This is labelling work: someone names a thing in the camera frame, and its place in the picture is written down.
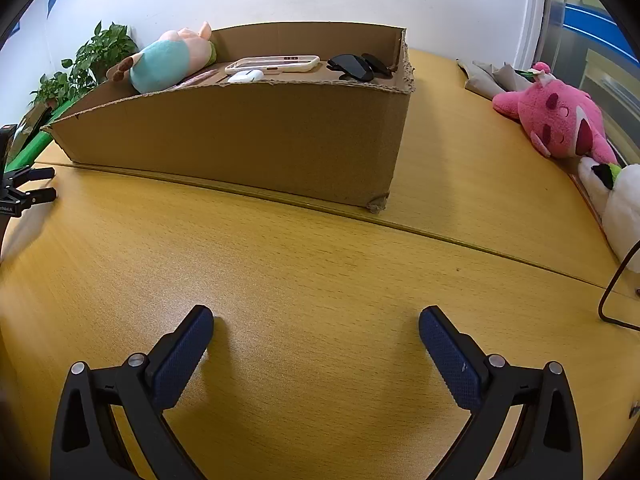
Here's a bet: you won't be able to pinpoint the black cable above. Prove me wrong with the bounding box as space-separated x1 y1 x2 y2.
598 240 640 332

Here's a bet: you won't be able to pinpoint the pig plush toy teal shirt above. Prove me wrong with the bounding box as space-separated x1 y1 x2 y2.
106 21 221 95

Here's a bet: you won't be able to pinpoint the white plush toy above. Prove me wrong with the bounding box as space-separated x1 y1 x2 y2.
578 157 640 273

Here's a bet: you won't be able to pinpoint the green potted plant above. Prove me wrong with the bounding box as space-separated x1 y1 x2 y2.
30 21 140 108

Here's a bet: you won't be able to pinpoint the pink bear plush toy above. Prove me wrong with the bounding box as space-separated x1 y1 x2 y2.
492 61 621 165

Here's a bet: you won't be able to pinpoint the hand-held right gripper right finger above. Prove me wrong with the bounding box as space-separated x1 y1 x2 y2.
418 305 585 480

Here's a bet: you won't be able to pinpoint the black sunglasses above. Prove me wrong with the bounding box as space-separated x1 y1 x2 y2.
326 53 394 82

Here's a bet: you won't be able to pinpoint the cardboard box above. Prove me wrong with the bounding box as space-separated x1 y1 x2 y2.
41 21 417 212

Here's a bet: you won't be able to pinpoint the glass window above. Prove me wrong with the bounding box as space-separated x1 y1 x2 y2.
515 0 640 161

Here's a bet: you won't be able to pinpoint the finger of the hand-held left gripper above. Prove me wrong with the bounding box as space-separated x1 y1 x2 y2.
2 166 56 187
11 187 58 209

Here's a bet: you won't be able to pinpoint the pink pen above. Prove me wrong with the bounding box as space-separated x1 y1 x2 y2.
172 71 218 92

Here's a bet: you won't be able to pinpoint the white phone case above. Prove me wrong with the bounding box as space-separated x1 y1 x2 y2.
225 54 321 75

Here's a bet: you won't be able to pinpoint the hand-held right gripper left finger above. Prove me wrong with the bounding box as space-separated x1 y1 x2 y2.
50 304 216 480

